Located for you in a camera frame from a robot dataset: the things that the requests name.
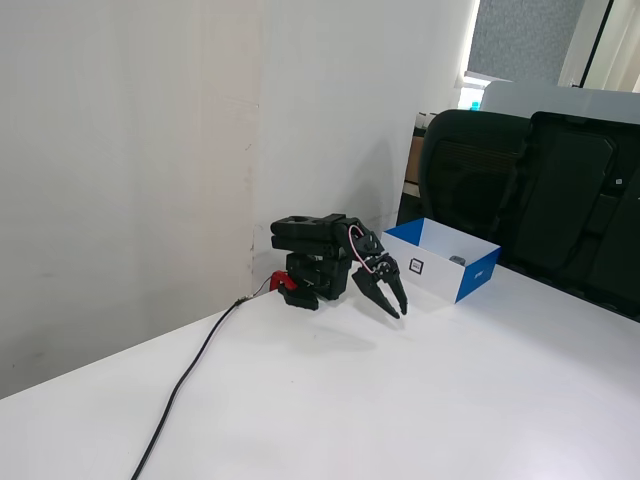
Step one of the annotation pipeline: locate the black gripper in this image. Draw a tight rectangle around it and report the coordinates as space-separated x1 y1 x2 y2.
341 216 410 320

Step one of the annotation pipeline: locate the blue white cardboard box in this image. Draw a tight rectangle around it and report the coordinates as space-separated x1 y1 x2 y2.
381 216 503 306

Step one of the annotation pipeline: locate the brown cardboard box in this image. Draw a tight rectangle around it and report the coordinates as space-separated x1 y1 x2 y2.
403 134 427 186

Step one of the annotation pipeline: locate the black office chair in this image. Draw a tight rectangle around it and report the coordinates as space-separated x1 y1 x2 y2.
418 108 534 264

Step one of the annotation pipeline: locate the large black hard case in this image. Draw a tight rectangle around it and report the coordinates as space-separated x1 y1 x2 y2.
497 110 640 324

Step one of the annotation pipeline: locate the white panel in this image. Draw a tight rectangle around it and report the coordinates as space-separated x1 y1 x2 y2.
483 79 640 127

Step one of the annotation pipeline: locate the gray window blind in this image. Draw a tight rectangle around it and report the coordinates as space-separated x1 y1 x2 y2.
466 0 587 87

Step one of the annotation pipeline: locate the white red servo wire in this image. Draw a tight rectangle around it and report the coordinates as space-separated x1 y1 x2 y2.
347 224 376 276

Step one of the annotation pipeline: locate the red clamp handle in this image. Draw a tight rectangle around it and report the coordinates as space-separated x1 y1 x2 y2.
268 269 298 294

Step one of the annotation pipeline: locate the black power cable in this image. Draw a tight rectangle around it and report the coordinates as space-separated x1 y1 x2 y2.
130 295 252 480

